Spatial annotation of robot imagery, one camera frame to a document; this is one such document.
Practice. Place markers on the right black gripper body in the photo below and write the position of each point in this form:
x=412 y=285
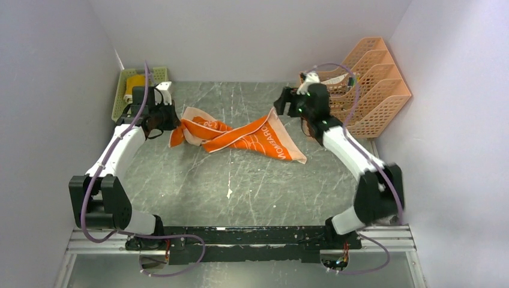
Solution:
x=305 y=111

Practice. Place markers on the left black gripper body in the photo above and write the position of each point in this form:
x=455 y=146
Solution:
x=160 y=111

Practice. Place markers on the orange and cream towel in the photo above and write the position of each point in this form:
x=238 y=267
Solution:
x=266 y=135

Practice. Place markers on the brown yellow bear towel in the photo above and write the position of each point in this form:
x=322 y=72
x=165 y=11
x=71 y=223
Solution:
x=131 y=82

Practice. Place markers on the orange plastic file organizer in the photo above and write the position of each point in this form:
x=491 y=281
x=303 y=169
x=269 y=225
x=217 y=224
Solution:
x=379 y=94

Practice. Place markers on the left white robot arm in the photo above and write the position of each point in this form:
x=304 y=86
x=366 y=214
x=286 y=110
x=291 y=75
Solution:
x=98 y=198

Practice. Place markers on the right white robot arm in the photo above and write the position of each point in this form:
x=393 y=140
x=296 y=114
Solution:
x=379 y=192

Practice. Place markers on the white paper in organizer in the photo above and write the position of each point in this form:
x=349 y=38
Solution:
x=337 y=82

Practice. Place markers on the green plastic basket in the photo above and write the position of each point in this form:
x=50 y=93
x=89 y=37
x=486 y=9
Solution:
x=157 y=75

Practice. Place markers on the coloured pens in organizer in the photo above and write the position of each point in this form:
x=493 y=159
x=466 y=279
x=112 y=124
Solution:
x=352 y=81

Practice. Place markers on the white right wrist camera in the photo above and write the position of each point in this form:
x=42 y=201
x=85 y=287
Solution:
x=307 y=79

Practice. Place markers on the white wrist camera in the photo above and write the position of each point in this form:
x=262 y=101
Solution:
x=163 y=93
x=307 y=79

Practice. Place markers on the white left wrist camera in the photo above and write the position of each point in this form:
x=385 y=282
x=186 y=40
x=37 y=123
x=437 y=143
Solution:
x=163 y=93

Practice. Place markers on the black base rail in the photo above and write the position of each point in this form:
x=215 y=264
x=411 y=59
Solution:
x=240 y=244

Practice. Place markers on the aluminium frame rail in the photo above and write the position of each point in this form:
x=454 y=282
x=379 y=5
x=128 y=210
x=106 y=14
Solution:
x=373 y=239

